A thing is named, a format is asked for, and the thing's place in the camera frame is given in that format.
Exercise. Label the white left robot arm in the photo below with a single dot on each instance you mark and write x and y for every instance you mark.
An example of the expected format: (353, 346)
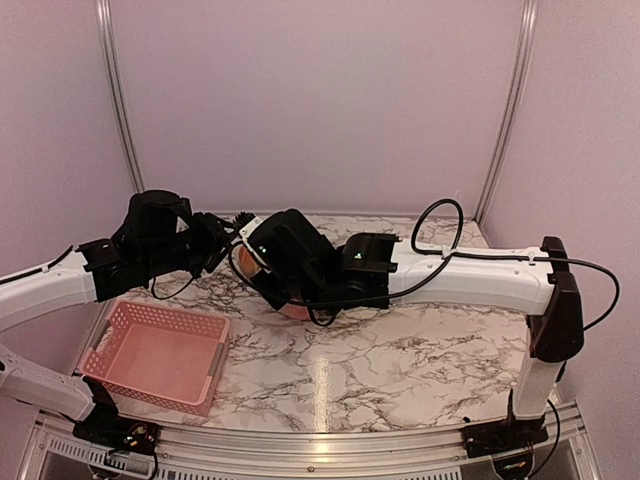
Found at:
(33, 293)

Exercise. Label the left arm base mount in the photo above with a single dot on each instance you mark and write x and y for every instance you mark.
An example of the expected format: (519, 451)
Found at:
(119, 434)

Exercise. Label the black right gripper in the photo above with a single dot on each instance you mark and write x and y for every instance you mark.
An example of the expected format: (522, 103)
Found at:
(278, 301)

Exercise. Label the clear zip top bag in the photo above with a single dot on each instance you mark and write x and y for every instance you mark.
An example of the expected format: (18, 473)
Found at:
(282, 298)

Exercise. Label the pink perforated plastic basket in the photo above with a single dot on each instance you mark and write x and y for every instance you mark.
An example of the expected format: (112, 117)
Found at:
(171, 358)

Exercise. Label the aluminium frame post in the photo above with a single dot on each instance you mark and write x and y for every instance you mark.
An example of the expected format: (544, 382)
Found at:
(515, 93)
(117, 94)

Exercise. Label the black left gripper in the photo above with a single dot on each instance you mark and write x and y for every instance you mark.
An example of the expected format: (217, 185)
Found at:
(214, 239)

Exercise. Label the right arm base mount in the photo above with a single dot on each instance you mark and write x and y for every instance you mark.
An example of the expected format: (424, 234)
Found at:
(492, 438)

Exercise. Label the right aluminium frame post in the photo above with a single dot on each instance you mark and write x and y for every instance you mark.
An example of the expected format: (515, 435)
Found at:
(515, 93)

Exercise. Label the left aluminium frame post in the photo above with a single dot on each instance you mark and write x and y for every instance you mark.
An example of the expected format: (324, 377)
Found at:
(117, 94)

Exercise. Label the front aluminium rail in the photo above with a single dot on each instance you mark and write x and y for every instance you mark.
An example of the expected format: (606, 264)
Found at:
(189, 452)

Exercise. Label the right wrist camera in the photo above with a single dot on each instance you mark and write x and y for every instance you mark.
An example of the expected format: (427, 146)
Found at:
(245, 223)

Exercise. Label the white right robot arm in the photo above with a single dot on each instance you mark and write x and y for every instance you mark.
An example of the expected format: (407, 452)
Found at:
(375, 270)

